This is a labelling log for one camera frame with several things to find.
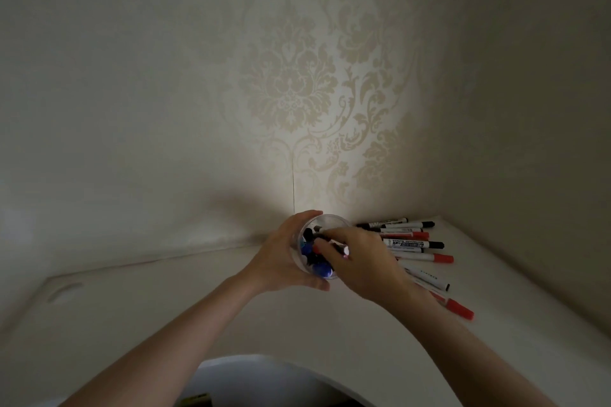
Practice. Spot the person's right hand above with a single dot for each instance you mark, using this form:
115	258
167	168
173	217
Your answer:
372	273

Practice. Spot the person's left hand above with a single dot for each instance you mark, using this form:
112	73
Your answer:
272	263

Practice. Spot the row of assorted markers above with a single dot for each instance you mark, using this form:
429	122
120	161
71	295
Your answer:
410	244

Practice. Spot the bundle of assorted markers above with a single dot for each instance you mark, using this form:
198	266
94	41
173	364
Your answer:
324	269

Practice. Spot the black cap white marker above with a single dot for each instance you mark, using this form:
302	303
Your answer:
429	279

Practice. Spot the clear plastic jar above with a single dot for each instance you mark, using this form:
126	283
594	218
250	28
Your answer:
329	220

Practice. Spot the red cap white marker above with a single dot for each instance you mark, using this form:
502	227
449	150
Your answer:
458	309

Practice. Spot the person's left forearm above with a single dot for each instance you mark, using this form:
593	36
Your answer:
167	354

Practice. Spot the person's right forearm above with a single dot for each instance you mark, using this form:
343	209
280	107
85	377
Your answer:
468	359

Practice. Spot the person's pale shirt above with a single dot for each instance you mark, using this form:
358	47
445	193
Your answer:
248	378

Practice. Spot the white table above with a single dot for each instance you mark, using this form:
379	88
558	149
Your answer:
525	349

